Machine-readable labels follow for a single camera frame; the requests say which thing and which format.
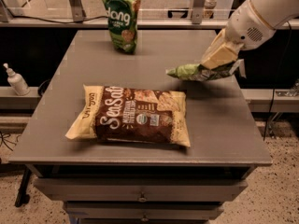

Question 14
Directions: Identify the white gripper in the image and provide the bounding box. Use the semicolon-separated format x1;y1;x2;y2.
200;0;276;70

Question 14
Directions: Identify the green jalapeno chip bag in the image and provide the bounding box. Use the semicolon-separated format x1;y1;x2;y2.
166;59;246;82

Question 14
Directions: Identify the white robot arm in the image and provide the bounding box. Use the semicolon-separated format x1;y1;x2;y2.
200;0;299;69

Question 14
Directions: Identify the green dang rice chips bag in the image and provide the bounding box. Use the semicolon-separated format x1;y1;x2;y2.
102;0;141;54

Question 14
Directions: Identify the brown sea salt chip bag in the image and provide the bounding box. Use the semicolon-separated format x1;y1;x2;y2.
66;86;191;147

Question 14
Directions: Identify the grey drawer cabinet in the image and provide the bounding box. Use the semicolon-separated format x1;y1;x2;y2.
11;30;271;224

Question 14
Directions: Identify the white pump bottle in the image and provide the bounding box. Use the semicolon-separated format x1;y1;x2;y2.
3;63;30;96

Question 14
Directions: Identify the grey drawer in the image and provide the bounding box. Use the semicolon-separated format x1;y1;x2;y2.
35;178;248;203
64;202;223;221

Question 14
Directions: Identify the top grey drawer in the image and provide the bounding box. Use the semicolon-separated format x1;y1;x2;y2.
35;178;248;203

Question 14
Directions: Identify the metal frame post right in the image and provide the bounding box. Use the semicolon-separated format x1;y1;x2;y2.
191;0;206;24

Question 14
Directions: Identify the metal frame post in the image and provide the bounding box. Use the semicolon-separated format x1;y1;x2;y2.
68;0;86;22
191;0;206;24

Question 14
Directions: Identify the black cable on shelf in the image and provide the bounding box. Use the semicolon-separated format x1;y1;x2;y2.
6;7;109;25

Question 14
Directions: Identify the metal frame post left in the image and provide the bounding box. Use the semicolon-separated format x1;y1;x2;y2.
68;0;86;22

